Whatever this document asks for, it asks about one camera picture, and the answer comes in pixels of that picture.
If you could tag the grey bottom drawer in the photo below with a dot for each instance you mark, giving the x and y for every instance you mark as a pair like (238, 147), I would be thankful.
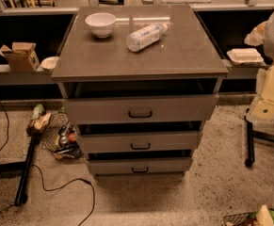
(139, 166)

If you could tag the grey drawer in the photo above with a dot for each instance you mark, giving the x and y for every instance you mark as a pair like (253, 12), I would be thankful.
(140, 109)
(139, 166)
(139, 142)

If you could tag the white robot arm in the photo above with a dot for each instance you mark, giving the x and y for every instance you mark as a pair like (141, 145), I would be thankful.
(262, 106)

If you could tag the grey top drawer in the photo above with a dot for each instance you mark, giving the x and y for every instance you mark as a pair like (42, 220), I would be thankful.
(140, 109)

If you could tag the grey drawer cabinet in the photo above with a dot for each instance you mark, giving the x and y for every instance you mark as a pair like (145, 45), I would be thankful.
(184, 62)

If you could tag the grey middle drawer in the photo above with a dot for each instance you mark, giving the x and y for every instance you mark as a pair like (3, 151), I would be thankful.
(139, 142)

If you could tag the open cardboard box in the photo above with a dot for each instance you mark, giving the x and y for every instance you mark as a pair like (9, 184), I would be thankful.
(21, 57)

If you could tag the clear plastic bottle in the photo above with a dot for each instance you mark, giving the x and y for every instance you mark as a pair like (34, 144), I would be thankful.
(145, 36)

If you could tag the white bowl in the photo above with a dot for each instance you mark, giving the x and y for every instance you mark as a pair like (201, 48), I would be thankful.
(101, 24)

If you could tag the brown crumpled bag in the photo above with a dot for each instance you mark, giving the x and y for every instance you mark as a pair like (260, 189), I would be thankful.
(39, 125)

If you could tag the small white dish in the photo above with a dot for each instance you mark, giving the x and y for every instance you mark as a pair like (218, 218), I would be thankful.
(49, 63)

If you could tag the green bottle on floor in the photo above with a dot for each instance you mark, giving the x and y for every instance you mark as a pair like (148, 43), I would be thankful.
(37, 112)

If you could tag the white foam takeout container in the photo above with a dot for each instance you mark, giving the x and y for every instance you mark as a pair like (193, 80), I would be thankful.
(244, 56)

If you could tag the black right table leg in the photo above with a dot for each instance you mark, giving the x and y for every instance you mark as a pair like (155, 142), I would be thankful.
(251, 136)

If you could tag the black table leg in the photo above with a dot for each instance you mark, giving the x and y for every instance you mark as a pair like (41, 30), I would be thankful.
(23, 167)
(251, 136)

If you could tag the black left table leg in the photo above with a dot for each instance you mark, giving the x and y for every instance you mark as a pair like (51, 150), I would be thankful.
(23, 167)

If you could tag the wire basket with utensils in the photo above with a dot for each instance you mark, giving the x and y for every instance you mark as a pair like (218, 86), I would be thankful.
(59, 138)

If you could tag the wire basket with groceries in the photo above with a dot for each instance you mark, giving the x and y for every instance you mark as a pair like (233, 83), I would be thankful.
(262, 217)

